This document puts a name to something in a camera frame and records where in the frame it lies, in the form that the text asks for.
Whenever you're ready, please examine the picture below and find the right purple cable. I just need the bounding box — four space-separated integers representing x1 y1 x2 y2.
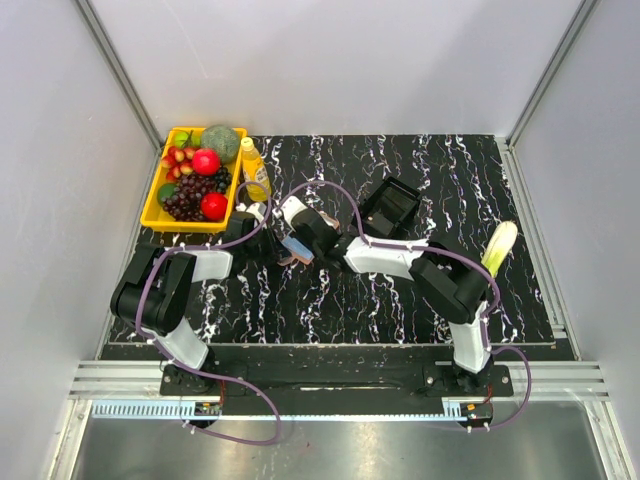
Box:
273 180 533 433

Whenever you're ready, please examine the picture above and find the pink leather card holder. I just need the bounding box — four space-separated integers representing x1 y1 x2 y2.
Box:
281 211 340 265

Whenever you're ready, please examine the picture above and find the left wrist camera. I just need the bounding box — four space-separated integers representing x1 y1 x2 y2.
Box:
236 202 268 223

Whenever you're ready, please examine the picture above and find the green melon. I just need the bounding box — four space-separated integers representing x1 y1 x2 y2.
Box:
200 125 241 165

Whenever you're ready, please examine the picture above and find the red pomegranate lower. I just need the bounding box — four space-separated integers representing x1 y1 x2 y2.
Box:
200 192 228 222

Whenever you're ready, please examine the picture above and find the yellow plastic tray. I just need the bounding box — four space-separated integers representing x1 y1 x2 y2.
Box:
140 153 242 233

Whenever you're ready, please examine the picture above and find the small red fruit bunch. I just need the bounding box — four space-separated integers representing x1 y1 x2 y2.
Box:
160 146 196 183

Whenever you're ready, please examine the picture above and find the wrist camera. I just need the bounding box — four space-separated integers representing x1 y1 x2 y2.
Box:
236 202 268 223
280 196 307 224

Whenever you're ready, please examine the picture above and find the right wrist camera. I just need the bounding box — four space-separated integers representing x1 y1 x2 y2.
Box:
280 196 307 224

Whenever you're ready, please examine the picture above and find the dark purple grape bunch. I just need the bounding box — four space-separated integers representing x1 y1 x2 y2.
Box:
160 173 214 222

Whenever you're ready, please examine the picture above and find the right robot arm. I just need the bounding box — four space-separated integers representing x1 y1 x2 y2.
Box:
281 198 492 396

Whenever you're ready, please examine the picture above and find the black card box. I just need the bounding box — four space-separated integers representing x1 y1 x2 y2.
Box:
358 177 421 240

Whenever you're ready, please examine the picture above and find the red pomegranate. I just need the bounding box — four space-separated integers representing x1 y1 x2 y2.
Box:
200 192 228 222
192 148 221 176

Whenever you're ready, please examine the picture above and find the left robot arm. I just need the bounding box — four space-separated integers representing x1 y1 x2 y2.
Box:
110 212 282 395

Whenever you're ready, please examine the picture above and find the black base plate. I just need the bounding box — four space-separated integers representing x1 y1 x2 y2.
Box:
160 345 514 416

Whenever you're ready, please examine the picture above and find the red pomegranate upper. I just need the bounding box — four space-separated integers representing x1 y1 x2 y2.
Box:
192 148 221 176

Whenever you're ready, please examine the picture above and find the yellow juice bottle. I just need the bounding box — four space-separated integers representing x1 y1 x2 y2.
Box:
240 137 271 202

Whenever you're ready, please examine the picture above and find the small black grape bunch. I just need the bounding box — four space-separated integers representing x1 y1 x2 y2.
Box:
213 167 233 194

